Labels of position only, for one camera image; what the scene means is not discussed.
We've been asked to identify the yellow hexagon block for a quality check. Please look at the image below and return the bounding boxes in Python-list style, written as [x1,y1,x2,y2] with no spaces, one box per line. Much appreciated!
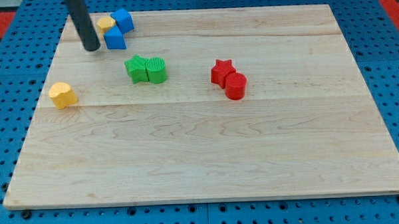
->
[96,16,116,37]

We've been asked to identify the red star block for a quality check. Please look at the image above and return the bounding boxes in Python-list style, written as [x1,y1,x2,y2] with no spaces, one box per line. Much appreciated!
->
[210,59,236,88]

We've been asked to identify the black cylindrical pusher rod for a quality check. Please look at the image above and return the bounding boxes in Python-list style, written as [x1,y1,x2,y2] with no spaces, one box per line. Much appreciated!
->
[63,0,100,52]

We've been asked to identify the light wooden board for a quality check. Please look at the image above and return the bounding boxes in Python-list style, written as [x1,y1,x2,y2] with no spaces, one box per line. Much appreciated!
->
[3,5,399,210]

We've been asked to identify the red cylinder block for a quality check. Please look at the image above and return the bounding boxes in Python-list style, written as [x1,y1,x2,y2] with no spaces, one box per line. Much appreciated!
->
[225,72,247,100]

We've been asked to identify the blue cube block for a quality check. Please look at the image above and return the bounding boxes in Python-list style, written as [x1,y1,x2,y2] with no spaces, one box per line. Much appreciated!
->
[110,8,135,34]

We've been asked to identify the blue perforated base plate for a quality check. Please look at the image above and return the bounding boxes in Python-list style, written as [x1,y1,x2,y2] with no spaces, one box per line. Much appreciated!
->
[0,0,399,224]

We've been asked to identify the green star block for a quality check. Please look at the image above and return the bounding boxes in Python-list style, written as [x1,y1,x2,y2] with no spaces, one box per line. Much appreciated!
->
[124,55,148,84]

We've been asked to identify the yellow heart block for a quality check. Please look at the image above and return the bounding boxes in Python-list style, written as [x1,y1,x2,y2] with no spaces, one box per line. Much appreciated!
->
[49,82,78,110]

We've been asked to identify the blue triangle block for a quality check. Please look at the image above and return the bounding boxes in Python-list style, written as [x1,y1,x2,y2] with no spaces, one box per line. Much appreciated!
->
[104,26,127,50]

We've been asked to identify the green cylinder block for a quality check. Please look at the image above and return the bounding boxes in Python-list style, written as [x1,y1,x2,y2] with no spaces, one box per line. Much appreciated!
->
[145,57,167,84]

